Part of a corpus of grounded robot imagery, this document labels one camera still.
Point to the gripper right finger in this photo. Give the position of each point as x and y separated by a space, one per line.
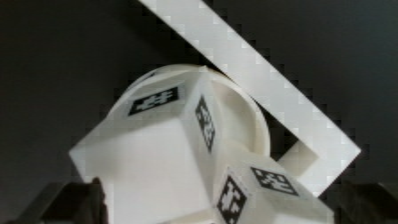
365 202

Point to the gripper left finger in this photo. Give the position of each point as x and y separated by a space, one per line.
68 204

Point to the white stool leg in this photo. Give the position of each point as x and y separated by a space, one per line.
260 197
148 152

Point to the white round stool seat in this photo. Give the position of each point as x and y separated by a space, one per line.
237 110

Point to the white U-shaped fence wall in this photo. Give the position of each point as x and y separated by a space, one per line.
324 152

